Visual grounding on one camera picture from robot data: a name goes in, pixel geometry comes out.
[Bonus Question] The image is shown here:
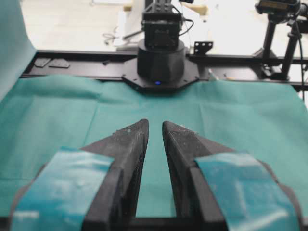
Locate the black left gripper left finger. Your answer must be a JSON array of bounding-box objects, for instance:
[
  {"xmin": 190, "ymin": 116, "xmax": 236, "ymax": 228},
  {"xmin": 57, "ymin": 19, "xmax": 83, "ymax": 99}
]
[{"xmin": 9, "ymin": 119, "xmax": 149, "ymax": 231}]

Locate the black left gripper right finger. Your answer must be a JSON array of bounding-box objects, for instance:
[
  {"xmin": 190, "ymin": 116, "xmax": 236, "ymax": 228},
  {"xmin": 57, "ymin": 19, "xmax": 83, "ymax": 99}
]
[{"xmin": 162, "ymin": 121, "xmax": 302, "ymax": 231}]

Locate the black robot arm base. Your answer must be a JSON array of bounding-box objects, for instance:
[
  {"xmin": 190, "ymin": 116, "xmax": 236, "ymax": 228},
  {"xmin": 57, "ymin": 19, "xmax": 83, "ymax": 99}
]
[{"xmin": 122, "ymin": 0, "xmax": 199, "ymax": 91}]

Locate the teal table cloth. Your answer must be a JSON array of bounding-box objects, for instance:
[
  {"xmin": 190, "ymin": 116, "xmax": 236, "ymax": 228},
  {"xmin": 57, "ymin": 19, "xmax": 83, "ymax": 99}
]
[{"xmin": 0, "ymin": 76, "xmax": 308, "ymax": 217}]

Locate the black metal frame rail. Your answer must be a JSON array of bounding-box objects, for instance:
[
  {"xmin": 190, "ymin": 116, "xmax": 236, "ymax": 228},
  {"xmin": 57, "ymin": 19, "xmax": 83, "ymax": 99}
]
[{"xmin": 21, "ymin": 51, "xmax": 308, "ymax": 92}]

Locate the black perforated metal bracket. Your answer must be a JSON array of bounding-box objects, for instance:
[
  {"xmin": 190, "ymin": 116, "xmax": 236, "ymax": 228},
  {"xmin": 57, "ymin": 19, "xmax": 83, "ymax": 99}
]
[{"xmin": 193, "ymin": 41, "xmax": 213, "ymax": 55}]

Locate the black camera tripod stand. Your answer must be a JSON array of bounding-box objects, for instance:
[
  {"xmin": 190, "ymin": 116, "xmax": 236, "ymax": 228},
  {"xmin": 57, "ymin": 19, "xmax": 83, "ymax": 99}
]
[{"xmin": 254, "ymin": 0, "xmax": 308, "ymax": 80}]

